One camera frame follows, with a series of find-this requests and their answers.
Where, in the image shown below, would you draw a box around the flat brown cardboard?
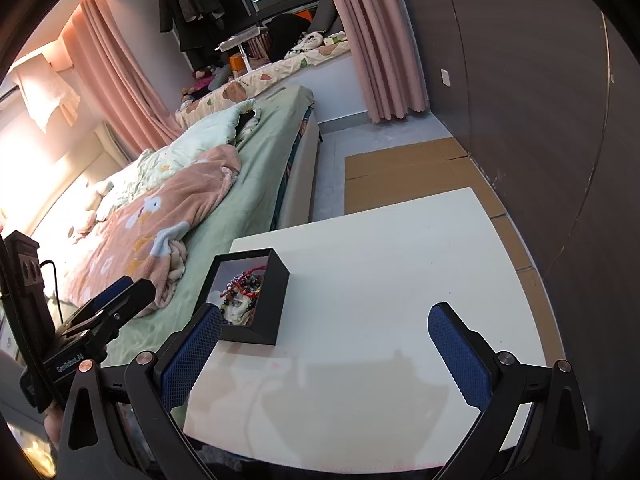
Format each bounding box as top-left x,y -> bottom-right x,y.
344,136 -> 550,275

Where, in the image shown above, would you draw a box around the grey pillow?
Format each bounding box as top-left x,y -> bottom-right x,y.
310,0 -> 344,36

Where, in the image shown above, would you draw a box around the bed with green sheet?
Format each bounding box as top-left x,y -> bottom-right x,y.
60,85 -> 322,363

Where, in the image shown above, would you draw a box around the pink curtain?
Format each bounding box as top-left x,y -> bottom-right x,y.
317,0 -> 432,124
60,0 -> 187,162

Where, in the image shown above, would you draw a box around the brown bead bracelet red cord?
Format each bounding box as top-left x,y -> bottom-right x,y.
224,266 -> 268,300

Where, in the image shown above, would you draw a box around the white folding table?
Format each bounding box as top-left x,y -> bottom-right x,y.
215,27 -> 272,70

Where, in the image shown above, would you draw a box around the black cable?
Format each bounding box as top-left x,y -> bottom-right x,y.
40,259 -> 64,322

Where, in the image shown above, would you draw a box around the black jewelry box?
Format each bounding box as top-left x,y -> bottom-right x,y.
192,248 -> 291,346

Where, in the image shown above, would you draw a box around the black cushion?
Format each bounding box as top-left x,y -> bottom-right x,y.
267,12 -> 314,59

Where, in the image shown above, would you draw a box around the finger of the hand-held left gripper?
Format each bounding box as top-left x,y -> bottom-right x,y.
70,276 -> 135,323
82,280 -> 157,333

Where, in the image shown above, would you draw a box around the white bead bracelet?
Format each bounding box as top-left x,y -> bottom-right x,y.
219,297 -> 257,326

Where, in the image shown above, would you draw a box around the hanging dark clothes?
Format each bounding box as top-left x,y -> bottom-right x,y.
157,0 -> 227,68

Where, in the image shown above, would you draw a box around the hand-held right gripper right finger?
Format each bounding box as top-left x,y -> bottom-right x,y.
428,302 -> 601,480

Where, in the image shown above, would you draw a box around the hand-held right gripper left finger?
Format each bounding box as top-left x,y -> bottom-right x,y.
57,304 -> 223,480

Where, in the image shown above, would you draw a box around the light green quilt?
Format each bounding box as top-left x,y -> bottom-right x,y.
92,99 -> 261,222

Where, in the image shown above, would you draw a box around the floral window seat pad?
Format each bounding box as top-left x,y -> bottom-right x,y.
175,30 -> 353,128

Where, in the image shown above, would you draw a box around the pink floral blanket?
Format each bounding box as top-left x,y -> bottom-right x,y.
65,145 -> 243,318

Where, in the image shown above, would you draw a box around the hanging pale towel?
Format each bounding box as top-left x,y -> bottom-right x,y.
10,52 -> 82,134

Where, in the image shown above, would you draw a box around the plush toys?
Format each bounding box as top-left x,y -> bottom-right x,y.
192,64 -> 232,92

